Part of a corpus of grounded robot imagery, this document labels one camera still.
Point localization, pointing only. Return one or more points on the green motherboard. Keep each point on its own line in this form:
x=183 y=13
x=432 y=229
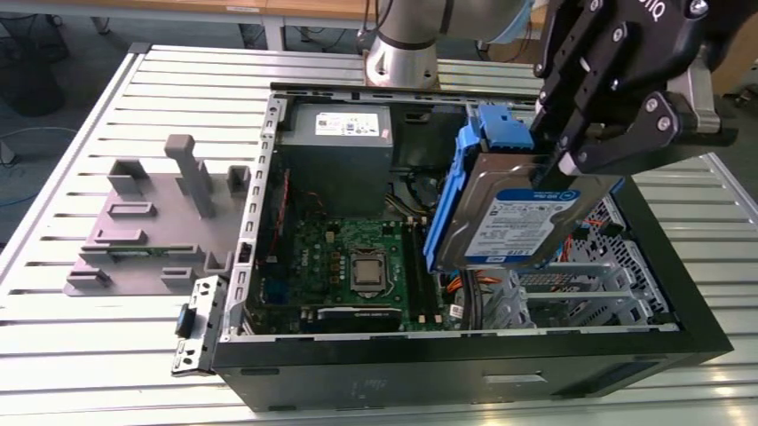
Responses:
x=319 y=235

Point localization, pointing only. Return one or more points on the grey power supply unit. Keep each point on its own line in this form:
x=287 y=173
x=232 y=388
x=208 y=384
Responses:
x=331 y=177

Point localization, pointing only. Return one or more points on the blue expansion slot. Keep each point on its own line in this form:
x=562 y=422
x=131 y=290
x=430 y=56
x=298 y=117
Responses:
x=276 y=293

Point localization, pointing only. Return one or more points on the grey parts rack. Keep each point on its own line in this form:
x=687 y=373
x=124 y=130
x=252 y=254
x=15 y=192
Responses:
x=154 y=213

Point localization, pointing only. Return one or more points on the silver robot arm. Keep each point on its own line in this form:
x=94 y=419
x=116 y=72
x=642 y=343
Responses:
x=403 y=53

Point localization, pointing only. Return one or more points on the silver CPU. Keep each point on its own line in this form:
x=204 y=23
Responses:
x=368 y=271

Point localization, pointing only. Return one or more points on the hard disk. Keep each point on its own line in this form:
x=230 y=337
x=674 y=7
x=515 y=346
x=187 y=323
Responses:
x=515 y=222

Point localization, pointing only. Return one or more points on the black PC case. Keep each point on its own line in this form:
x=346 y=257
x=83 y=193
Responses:
x=414 y=373

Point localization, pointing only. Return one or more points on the metal disk bay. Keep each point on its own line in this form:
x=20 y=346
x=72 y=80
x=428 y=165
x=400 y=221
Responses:
x=593 y=295

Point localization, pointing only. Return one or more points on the wooden desk white frame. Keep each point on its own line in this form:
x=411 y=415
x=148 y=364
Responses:
x=178 y=6

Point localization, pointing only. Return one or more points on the black round bin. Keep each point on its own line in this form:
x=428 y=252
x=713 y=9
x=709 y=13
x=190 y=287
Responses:
x=35 y=89

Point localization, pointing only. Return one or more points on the black RAM slot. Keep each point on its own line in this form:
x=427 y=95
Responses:
x=435 y=302
x=418 y=293

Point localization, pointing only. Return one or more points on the black graphics card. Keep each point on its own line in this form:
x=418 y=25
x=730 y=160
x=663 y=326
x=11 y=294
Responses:
x=355 y=317

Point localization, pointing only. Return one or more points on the metal card retention bracket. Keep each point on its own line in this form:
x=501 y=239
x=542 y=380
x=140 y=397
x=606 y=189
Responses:
x=204 y=302

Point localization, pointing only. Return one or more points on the brown wooden cabinet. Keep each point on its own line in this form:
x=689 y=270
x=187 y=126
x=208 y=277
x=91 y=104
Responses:
x=739 y=89

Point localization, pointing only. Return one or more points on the green RAM stick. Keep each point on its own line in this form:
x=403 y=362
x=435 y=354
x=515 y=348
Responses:
x=127 y=254

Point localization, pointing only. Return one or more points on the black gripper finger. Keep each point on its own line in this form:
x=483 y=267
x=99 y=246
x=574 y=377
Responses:
x=645 y=133
x=581 y=53

